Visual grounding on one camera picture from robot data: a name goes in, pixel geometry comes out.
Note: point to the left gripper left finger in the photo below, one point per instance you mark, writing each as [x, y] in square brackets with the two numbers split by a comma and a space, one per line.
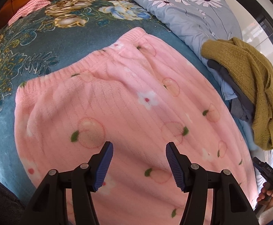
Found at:
[48, 203]

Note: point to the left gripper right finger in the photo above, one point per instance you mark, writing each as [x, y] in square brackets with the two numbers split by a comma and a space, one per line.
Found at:
[229, 203]

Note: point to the pink fleece pajama pants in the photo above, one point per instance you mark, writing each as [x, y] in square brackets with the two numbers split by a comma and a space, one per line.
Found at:
[139, 94]

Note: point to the person's right hand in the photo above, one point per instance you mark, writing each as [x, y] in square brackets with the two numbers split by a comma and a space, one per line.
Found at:
[265, 191]

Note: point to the olive green knit sweater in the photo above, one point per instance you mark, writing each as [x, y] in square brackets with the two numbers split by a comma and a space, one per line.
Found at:
[253, 74]

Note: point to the grey daisy print quilt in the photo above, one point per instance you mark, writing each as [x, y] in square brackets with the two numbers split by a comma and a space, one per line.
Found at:
[195, 22]

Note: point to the teal floral bed blanket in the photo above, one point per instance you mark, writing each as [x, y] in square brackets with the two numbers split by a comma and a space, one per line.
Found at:
[53, 38]

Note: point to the pink checkered cloth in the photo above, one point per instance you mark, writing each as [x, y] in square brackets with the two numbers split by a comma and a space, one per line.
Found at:
[31, 6]

